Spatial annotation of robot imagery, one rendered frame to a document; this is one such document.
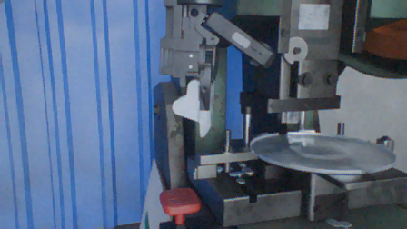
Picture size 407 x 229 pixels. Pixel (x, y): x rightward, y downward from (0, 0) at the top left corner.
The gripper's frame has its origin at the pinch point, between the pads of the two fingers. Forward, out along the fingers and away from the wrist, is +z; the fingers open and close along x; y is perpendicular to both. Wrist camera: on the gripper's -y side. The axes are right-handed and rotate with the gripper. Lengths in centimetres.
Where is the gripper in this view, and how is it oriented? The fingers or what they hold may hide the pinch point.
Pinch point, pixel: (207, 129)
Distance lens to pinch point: 53.3
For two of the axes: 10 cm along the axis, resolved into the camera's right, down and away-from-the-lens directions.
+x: -1.3, 2.0, -9.7
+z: -0.5, 9.8, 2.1
